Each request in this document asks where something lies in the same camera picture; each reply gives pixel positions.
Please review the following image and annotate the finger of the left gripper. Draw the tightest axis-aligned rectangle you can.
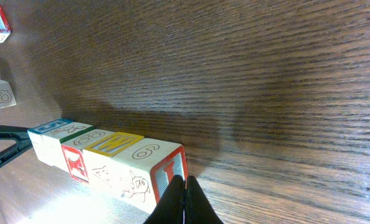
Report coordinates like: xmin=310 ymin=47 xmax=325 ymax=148
xmin=0 ymin=125 xmax=32 ymax=168

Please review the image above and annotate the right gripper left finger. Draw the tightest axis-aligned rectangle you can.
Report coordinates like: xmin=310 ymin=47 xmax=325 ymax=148
xmin=144 ymin=175 xmax=185 ymax=224

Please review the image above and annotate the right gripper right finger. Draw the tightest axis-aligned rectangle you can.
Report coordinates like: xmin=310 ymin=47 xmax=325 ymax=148
xmin=184 ymin=176 xmax=223 ymax=224

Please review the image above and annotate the wooden block yellow side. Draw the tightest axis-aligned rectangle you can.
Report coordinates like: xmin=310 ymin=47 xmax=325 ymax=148
xmin=27 ymin=119 xmax=72 ymax=166

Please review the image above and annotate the plain wooden picture block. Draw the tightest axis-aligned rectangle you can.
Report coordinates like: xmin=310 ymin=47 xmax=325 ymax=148
xmin=112 ymin=138 xmax=188 ymax=213

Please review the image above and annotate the wooden block green A side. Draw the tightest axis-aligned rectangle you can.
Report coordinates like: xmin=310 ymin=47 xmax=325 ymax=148
xmin=82 ymin=131 xmax=145 ymax=197

